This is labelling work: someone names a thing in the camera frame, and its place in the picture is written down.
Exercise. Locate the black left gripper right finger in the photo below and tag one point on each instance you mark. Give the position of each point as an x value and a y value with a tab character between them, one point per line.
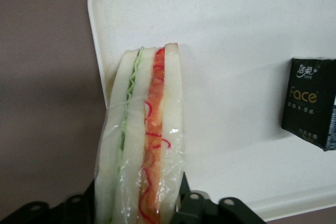
210	211

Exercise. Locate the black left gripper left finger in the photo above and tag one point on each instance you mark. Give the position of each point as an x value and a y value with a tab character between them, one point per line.
52	213

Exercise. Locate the triangle sandwich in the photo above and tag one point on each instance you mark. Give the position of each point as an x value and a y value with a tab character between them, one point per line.
147	134

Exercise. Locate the black tissue pack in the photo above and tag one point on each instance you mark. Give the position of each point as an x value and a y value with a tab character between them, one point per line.
307	98

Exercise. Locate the beige plastic tray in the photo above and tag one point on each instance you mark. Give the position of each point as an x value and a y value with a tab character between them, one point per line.
223	37

